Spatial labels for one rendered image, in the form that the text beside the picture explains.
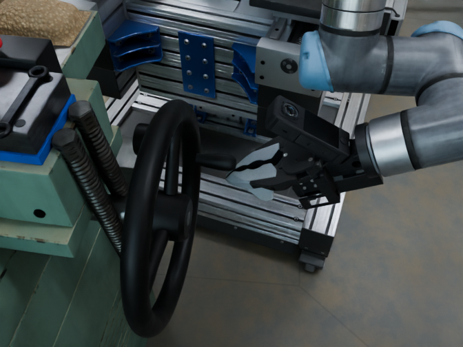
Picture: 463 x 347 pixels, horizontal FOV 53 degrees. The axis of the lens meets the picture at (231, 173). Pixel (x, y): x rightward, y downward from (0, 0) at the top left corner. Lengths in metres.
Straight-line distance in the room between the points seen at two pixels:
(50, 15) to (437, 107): 0.53
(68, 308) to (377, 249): 1.04
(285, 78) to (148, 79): 0.46
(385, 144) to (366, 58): 0.11
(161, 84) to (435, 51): 0.78
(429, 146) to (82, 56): 0.49
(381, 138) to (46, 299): 0.50
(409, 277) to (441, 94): 1.01
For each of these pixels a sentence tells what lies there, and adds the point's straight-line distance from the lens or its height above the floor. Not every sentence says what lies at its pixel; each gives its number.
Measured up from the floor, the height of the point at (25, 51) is 1.01.
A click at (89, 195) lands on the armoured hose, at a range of 0.52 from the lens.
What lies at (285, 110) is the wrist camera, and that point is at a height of 0.91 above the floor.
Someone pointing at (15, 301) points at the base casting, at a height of 0.74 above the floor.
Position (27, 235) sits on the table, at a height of 0.87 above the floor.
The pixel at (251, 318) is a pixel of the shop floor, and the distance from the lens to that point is 1.39.
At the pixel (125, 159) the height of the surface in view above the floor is 0.62.
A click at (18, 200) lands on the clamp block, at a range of 0.51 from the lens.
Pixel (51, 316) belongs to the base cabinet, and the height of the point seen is 0.63.
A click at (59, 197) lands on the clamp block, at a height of 0.92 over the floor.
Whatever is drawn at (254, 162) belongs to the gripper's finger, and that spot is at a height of 0.79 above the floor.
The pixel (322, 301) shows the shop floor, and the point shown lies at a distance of 1.44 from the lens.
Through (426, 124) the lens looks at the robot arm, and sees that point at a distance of 0.57.
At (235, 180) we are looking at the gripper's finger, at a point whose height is 0.78.
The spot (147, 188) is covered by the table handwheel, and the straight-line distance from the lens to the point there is 0.45.
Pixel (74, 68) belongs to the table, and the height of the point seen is 0.88.
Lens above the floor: 1.29
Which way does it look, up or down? 50 degrees down
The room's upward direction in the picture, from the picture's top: straight up
